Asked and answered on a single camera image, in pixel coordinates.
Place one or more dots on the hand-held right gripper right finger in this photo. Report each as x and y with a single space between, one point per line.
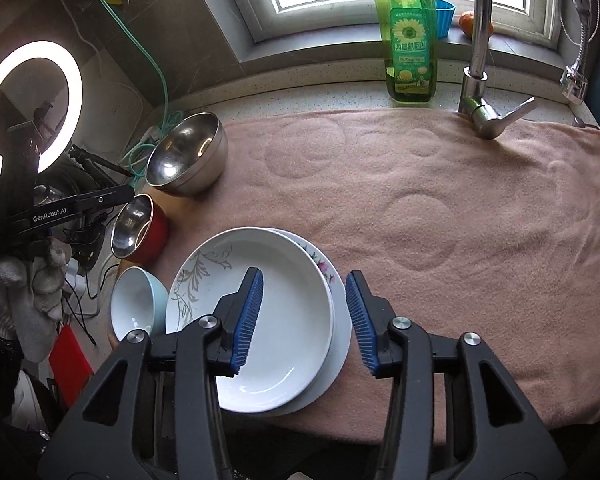
361 320

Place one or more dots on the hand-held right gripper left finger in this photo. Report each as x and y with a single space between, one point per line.
247 320

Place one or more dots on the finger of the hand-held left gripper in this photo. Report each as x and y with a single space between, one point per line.
115 194

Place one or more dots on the large floral plate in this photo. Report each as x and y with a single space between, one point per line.
341 340

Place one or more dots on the small red steel bowl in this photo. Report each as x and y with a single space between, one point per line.
130 225

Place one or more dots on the white leaf print plate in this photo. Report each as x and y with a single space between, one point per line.
290 310

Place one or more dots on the large steel bowl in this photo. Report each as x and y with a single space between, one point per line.
180 150

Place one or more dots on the light blue bowl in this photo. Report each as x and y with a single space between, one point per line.
135 305

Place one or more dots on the person's left hand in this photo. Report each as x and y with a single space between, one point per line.
40 300

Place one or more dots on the black tripod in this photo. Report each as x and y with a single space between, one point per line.
105 163

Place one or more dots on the glass pot lid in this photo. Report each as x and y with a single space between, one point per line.
47 192

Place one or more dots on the pink towel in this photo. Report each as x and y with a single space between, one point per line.
455 210

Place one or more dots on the red book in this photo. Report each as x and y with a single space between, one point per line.
72 365

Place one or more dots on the green dish soap bottle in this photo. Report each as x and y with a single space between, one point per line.
405 60

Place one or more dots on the steel kitchen faucet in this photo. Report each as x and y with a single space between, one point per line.
480 35

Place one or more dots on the blue silicone cup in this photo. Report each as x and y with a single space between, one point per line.
445 20

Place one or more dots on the orange fruit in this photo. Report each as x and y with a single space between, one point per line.
466 22

